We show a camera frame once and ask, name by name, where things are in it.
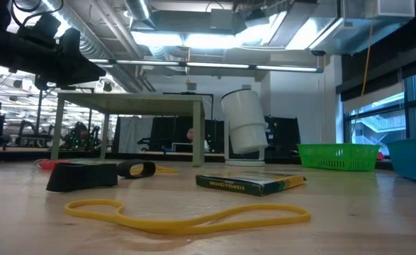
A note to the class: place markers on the yellow rubber band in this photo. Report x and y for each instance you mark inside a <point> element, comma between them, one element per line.
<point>179,226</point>
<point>167,170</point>

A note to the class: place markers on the orange-red spiral coil band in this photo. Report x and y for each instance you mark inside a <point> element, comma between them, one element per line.
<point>48,164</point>

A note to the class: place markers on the black window frame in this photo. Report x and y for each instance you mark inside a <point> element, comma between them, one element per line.
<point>407,106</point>

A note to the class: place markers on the rectangular metal air duct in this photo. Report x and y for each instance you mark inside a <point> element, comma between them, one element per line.
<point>370,32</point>

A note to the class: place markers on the white tilted pen cup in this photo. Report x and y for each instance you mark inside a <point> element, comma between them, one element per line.
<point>244,124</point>

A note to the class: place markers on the black partition panel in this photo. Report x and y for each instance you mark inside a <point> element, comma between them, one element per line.
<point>165,131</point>

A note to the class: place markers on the yellow green crayon box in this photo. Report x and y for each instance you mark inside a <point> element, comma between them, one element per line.
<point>250,186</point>

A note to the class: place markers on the green plastic basket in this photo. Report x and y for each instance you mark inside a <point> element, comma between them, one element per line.
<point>335,157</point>

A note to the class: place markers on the ribbed silver air duct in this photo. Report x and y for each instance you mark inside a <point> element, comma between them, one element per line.
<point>138,8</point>

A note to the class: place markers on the long ceiling light bar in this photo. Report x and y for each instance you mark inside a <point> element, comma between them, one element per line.
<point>211,65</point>

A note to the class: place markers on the white hanging cloth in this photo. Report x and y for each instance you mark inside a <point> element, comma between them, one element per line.
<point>133,134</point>

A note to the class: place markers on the black tape roll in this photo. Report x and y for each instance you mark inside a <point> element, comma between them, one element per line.
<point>151,169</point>

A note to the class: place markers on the person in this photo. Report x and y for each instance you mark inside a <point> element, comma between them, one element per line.
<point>78,129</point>
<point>190,134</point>

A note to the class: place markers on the pale green perforated shelf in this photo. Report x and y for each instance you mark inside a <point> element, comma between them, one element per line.
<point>129,103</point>

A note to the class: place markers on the blue plastic basket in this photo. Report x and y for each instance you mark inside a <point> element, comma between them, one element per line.
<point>413,159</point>

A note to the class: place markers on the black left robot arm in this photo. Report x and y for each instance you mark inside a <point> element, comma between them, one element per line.
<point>9,46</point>

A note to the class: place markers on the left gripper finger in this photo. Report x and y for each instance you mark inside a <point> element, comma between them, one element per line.
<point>85,71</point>

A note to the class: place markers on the grey ceiling box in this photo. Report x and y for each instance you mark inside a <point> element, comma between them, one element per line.
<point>223,19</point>

